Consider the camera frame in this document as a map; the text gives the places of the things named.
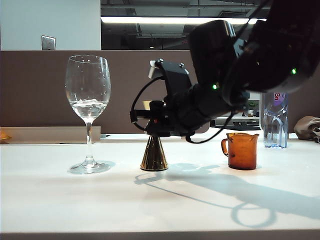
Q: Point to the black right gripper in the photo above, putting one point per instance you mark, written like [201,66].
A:
[190,110]

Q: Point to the gold double jigger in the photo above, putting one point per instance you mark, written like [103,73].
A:
[153,157]

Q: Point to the small amber measuring cup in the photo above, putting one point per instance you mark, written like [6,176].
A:
[242,155]

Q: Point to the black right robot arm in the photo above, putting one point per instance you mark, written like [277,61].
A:
[275,50]

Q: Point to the clear wine glass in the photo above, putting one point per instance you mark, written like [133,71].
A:
[87,82]

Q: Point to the clear plastic water bottle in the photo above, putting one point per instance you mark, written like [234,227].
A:
[275,125]

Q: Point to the white background desk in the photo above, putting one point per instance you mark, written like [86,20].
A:
[250,121]

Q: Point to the potted green plant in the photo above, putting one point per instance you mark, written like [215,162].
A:
[253,105]

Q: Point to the long ceiling light strip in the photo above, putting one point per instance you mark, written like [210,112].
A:
[150,20]

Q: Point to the brown desk partition panel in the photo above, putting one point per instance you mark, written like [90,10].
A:
[307,105]
[37,87]

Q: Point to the brown cloth bag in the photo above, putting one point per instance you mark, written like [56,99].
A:
[305,127]

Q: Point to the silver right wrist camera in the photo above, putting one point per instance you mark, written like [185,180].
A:
[154,71]

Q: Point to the metal wall switch plate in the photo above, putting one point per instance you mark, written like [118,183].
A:
[48,43]

